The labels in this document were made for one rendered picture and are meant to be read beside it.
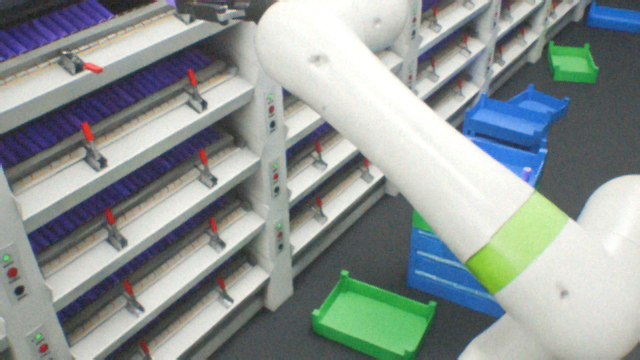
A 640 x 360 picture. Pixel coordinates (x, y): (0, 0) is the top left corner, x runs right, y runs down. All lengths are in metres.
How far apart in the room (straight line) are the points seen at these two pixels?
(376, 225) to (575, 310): 1.62
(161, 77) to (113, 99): 0.13
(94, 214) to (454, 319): 1.08
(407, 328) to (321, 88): 1.28
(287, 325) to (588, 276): 1.34
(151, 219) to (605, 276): 1.00
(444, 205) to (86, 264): 0.86
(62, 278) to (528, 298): 0.93
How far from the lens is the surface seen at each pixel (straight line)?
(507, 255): 0.66
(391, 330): 1.90
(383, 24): 0.81
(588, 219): 0.78
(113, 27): 1.24
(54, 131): 1.31
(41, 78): 1.16
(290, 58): 0.71
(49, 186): 1.24
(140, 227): 1.41
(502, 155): 1.88
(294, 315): 1.94
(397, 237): 2.20
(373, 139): 0.69
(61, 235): 1.38
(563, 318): 0.67
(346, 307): 1.95
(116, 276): 1.55
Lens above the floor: 1.43
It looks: 36 degrees down
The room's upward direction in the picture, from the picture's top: 1 degrees counter-clockwise
